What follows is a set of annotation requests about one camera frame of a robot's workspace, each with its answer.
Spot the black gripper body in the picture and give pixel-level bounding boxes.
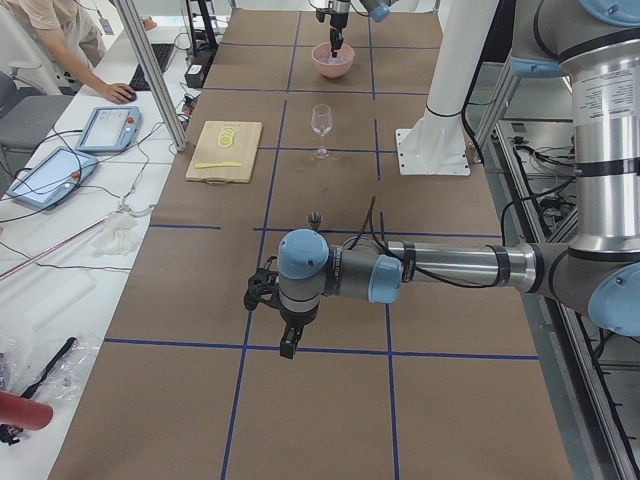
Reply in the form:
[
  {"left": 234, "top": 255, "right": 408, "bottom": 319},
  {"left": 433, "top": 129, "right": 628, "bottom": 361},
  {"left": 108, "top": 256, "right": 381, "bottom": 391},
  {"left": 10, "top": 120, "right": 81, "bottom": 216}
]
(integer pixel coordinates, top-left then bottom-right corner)
[
  {"left": 243, "top": 267, "right": 280, "bottom": 311},
  {"left": 327, "top": 0, "right": 350, "bottom": 32}
]

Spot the steel cocktail jigger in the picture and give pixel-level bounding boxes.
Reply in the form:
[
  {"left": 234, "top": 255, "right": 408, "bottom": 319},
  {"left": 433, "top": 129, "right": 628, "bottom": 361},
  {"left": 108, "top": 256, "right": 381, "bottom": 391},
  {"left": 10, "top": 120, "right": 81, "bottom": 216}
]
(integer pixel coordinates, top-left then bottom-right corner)
[{"left": 308, "top": 211, "right": 322, "bottom": 231}]

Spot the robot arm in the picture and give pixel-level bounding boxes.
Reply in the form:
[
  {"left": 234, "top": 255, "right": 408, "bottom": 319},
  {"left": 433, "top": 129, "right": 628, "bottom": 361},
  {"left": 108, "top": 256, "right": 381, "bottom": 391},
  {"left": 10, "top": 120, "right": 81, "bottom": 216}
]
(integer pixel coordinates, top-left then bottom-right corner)
[
  {"left": 244, "top": 1, "right": 639, "bottom": 356},
  {"left": 316, "top": 0, "right": 393, "bottom": 58}
]

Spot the pile of clear ice cubes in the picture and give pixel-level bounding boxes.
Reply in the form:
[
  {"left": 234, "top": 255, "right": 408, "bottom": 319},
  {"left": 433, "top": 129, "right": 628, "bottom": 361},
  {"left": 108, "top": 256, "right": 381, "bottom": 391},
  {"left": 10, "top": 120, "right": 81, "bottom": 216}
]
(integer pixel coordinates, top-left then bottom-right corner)
[{"left": 317, "top": 51, "right": 349, "bottom": 65}]

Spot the clear wine glass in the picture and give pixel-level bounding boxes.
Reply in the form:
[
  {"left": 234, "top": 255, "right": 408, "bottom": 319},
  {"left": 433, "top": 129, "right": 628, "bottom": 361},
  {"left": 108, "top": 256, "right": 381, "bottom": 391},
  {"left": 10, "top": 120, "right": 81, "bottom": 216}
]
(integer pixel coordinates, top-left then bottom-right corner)
[{"left": 311, "top": 104, "right": 333, "bottom": 158}]

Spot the pink bowl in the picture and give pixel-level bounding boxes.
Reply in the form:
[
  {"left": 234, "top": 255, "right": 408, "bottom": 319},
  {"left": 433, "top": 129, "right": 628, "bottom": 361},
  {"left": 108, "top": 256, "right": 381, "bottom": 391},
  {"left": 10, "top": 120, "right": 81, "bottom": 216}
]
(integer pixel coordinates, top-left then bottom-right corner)
[{"left": 311, "top": 43, "right": 355, "bottom": 79}]

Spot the yellow plastic knife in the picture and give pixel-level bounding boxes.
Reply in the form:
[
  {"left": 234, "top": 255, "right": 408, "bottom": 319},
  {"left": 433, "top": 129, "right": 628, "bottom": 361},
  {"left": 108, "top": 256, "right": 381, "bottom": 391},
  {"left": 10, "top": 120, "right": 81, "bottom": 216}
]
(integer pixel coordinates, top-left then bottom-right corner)
[{"left": 194, "top": 161, "right": 243, "bottom": 169}]

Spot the bamboo cutting board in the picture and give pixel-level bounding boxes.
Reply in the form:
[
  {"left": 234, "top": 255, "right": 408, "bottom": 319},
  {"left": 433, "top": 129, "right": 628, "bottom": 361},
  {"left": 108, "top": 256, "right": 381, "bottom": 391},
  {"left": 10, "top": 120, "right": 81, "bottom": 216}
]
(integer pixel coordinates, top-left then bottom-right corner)
[{"left": 185, "top": 121, "right": 262, "bottom": 183}]

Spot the black mini computer box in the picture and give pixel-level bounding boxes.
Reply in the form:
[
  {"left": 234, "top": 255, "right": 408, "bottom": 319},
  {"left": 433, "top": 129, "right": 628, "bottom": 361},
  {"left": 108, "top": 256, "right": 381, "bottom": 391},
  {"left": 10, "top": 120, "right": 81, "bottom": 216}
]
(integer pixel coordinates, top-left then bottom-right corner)
[{"left": 184, "top": 64, "right": 206, "bottom": 89}]

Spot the white crumpled cloth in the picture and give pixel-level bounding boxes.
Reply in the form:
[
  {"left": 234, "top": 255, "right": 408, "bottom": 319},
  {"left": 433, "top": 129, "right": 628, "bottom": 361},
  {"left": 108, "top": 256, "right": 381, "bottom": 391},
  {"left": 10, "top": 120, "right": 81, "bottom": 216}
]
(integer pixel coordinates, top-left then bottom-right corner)
[{"left": 92, "top": 213, "right": 141, "bottom": 255}]

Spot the black keyboard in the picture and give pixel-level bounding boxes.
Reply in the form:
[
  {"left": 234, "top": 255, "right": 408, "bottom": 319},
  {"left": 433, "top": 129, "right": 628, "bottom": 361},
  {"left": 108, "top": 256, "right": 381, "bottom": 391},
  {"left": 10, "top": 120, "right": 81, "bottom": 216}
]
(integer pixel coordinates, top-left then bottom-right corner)
[{"left": 127, "top": 43, "right": 176, "bottom": 92}]

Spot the blue teach pendant far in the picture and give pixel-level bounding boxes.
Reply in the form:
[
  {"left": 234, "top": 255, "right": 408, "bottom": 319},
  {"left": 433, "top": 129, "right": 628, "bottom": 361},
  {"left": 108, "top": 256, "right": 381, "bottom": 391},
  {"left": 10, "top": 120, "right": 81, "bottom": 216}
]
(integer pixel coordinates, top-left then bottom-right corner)
[{"left": 75, "top": 106, "right": 141, "bottom": 155}]

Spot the blue teach pendant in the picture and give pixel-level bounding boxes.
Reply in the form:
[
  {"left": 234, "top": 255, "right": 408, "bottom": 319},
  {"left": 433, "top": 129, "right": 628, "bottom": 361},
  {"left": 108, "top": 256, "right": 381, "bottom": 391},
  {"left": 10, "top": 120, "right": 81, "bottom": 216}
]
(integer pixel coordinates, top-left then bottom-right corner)
[
  {"left": 7, "top": 147, "right": 98, "bottom": 209},
  {"left": 75, "top": 106, "right": 141, "bottom": 155}
]

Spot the blue teach pendant near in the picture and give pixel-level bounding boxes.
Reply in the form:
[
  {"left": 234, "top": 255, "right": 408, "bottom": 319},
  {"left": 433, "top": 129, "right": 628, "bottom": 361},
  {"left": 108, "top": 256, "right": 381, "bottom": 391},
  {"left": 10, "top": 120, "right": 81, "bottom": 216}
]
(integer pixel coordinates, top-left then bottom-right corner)
[{"left": 7, "top": 147, "right": 98, "bottom": 209}]

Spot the person in beige shirt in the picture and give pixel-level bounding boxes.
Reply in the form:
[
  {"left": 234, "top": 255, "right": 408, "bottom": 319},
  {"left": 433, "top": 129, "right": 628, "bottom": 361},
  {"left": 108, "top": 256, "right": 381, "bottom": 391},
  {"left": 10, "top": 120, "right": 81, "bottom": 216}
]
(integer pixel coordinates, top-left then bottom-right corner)
[{"left": 1, "top": 1, "right": 134, "bottom": 104}]

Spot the red cylinder bottle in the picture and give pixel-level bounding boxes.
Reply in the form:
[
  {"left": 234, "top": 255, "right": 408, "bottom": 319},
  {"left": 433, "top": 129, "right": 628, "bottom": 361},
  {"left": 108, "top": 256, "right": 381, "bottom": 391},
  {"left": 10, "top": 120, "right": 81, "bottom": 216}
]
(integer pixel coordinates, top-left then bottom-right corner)
[{"left": 0, "top": 392, "right": 53, "bottom": 430}]

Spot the grey office chair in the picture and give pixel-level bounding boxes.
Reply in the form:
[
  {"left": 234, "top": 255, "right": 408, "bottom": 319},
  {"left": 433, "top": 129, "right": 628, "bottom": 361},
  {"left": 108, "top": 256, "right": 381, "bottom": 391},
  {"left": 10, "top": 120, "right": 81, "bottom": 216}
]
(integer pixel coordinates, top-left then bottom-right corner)
[{"left": 1, "top": 61, "right": 73, "bottom": 169}]

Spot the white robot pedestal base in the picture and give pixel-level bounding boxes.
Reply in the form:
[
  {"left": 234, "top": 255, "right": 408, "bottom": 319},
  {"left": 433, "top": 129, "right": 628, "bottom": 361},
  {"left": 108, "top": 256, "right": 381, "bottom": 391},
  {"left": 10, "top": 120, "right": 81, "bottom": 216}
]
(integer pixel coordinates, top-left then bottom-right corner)
[{"left": 396, "top": 0, "right": 499, "bottom": 176}]

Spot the aluminium frame post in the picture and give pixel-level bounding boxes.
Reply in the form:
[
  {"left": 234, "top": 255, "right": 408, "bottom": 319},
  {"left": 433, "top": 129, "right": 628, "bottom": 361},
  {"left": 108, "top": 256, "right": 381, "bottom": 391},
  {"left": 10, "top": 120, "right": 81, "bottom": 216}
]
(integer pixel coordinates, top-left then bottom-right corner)
[{"left": 115, "top": 0, "right": 187, "bottom": 152}]

